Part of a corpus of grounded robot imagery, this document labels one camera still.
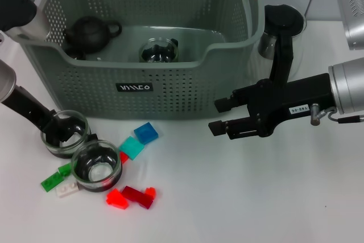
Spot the small green toy brick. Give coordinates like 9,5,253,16
58,163,72,177

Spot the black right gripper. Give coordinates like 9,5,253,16
208,72,336,141

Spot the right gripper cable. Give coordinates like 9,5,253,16
309,103,364,126

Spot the white toy brick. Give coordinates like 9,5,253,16
55,183,80,198

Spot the black teapot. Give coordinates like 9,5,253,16
62,15,123,55

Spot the blue toy brick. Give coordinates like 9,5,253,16
133,122,159,145

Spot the long green toy brick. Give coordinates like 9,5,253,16
40,172,65,192

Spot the glass coffee pot black handle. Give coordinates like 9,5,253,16
257,3,308,83

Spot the teal toy brick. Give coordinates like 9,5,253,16
118,136,146,160

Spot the glass teacup black base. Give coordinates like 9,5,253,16
71,133,123,192
40,109,92,159
138,37,180,64

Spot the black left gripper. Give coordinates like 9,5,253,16
2,84,86,146

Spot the grey perforated storage basket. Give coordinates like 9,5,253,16
6,0,266,121

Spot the dark red toy brick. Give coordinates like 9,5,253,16
121,185,154,210

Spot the bright red toy brick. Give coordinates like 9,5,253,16
106,188,129,209

